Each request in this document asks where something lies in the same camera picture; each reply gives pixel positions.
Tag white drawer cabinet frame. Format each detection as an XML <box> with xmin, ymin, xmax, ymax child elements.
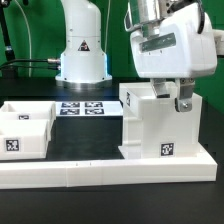
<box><xmin>118</xmin><ymin>81</ymin><xmax>208</xmax><ymax>160</ymax></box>

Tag black camera stand pole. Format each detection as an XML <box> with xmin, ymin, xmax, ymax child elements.
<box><xmin>0</xmin><ymin>0</ymin><xmax>18</xmax><ymax>79</ymax></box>

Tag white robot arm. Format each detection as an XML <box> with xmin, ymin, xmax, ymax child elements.
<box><xmin>56</xmin><ymin>0</ymin><xmax>217</xmax><ymax>112</ymax></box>

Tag white front drawer box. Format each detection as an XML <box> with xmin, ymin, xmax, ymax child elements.
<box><xmin>0</xmin><ymin>120</ymin><xmax>51</xmax><ymax>160</ymax></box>

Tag black base cables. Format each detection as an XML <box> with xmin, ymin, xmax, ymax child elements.
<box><xmin>0</xmin><ymin>58</ymin><xmax>63</xmax><ymax>76</ymax></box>

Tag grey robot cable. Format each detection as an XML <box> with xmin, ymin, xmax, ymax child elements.
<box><xmin>13</xmin><ymin>0</ymin><xmax>33</xmax><ymax>78</ymax></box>

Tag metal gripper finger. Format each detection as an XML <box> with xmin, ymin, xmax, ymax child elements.
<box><xmin>150</xmin><ymin>79</ymin><xmax>170</xmax><ymax>98</ymax></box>
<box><xmin>175</xmin><ymin>78</ymin><xmax>195</xmax><ymax>112</ymax></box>

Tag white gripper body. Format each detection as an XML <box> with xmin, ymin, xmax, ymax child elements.
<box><xmin>130</xmin><ymin>13</ymin><xmax>217</xmax><ymax>78</ymax></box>

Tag white marker tag sheet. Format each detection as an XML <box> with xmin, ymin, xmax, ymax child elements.
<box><xmin>56</xmin><ymin>101</ymin><xmax>123</xmax><ymax>117</ymax></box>

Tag white L-shaped border fence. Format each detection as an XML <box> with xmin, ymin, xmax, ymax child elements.
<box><xmin>0</xmin><ymin>148</ymin><xmax>217</xmax><ymax>189</ymax></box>

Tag white drawer box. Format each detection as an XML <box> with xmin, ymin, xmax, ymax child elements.
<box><xmin>0</xmin><ymin>101</ymin><xmax>56</xmax><ymax>129</ymax></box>
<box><xmin>0</xmin><ymin>120</ymin><xmax>51</xmax><ymax>160</ymax></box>

